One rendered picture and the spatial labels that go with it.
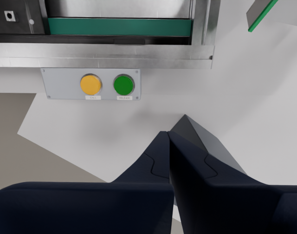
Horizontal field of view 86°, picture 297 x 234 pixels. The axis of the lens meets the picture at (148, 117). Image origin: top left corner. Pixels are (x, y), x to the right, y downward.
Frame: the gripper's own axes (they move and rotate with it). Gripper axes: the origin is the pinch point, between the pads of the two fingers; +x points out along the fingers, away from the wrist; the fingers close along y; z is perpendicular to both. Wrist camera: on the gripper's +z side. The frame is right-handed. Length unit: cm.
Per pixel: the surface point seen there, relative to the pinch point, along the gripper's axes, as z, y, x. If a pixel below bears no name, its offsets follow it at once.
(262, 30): 10.7, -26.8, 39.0
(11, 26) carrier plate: 9.2, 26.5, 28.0
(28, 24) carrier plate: 9.5, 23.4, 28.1
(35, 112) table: -12, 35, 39
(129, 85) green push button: -1.3, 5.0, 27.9
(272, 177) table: -35, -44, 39
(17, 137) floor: -69, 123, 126
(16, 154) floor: -88, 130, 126
